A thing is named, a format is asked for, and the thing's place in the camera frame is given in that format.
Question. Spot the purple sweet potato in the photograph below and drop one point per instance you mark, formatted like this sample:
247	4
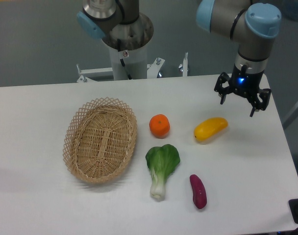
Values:
199	192

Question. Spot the woven wicker basket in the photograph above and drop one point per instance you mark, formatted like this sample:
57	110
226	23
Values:
100	140

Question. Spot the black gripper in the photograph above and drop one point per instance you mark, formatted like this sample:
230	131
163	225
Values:
245	85

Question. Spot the green bok choy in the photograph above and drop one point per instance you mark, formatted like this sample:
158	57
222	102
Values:
162	161

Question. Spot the white furniture leg right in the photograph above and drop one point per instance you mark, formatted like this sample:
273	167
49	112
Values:
290	116

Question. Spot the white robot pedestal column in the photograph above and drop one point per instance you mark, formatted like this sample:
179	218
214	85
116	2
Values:
129	64

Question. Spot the orange tangerine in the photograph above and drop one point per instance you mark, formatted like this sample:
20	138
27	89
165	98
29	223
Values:
159	126

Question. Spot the yellow mango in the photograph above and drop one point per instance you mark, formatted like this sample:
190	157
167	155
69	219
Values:
209	128

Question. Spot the white metal mounting frame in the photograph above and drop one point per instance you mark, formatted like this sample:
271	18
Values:
153	71

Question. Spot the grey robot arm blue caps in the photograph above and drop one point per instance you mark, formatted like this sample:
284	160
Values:
127	32

